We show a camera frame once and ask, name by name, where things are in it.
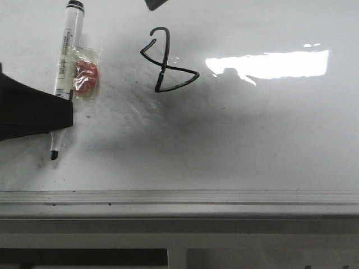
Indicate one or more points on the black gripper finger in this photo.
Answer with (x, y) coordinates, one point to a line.
(27, 111)
(152, 5)

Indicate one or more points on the white black dry-erase marker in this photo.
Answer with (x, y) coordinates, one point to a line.
(74, 16)

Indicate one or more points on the white whiteboard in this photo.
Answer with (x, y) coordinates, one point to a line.
(204, 109)

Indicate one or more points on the red magnet under tape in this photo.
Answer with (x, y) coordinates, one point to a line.
(85, 74)

